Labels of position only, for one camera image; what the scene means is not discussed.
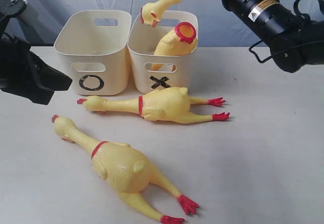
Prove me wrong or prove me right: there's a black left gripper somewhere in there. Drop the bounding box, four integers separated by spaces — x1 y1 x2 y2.
1 38 72 105

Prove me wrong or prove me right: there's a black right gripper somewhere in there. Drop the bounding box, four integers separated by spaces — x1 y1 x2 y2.
221 0 310 41

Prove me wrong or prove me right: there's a headless yellow rubber chicken body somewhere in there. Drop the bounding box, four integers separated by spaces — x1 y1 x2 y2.
154 22 198 56

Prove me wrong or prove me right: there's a detached chicken head with tube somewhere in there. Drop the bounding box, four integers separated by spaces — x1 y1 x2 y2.
140 0 183 27

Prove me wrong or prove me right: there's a yellow rubber chicken front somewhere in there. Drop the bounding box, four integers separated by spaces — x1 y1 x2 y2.
52 115 199 223

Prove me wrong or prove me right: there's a yellow rubber chicken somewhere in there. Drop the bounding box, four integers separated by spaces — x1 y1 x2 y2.
52 115 199 223
76 87 230 124

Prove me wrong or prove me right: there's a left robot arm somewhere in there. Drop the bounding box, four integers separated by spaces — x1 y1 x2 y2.
1 11 72 105

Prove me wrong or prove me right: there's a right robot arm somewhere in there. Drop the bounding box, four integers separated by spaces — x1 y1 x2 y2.
221 0 323 73

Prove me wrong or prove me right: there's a cream bin marked O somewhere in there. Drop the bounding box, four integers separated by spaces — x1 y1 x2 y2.
54 10 132 95

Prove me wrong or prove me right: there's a cream bin marked X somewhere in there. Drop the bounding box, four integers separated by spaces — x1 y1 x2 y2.
127 10 198 94

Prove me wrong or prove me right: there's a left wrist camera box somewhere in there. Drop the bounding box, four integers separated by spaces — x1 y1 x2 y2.
1 0 27 20

